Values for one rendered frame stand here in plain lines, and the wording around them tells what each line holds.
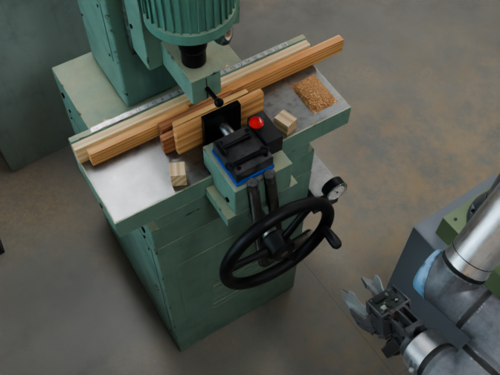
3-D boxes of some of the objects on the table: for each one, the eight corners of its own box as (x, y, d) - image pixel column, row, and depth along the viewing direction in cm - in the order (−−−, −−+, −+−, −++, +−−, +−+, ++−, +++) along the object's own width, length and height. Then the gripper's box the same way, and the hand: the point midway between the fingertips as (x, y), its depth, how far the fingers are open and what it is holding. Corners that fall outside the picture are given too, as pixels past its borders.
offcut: (296, 127, 145) (297, 118, 143) (286, 136, 144) (288, 126, 141) (283, 118, 147) (283, 109, 144) (273, 126, 146) (274, 117, 143)
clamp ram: (219, 166, 139) (218, 140, 131) (202, 142, 142) (200, 116, 135) (255, 148, 142) (256, 123, 134) (237, 125, 145) (237, 99, 137)
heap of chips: (313, 114, 148) (314, 109, 146) (289, 85, 152) (290, 80, 151) (338, 102, 150) (339, 97, 148) (314, 74, 154) (315, 68, 153)
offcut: (187, 184, 137) (185, 175, 134) (172, 187, 137) (170, 176, 133) (185, 171, 139) (184, 161, 135) (170, 172, 139) (169, 162, 135)
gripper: (442, 313, 123) (372, 251, 138) (393, 345, 119) (326, 277, 135) (441, 341, 128) (373, 277, 144) (394, 372, 125) (330, 303, 140)
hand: (356, 289), depth 140 cm, fingers open, 4 cm apart
